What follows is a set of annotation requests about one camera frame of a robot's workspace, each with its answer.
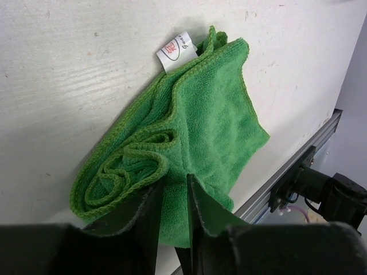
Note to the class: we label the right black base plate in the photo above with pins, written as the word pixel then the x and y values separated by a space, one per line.
pixel 285 189

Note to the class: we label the aluminium mounting rail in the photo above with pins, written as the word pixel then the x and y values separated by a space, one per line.
pixel 255 209

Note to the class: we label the green towel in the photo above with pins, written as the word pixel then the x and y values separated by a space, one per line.
pixel 197 119

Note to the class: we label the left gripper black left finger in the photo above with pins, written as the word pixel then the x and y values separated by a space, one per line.
pixel 128 235

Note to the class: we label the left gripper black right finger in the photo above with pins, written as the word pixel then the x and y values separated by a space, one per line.
pixel 212 235

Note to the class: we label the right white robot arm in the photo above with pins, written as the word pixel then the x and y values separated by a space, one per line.
pixel 336 198

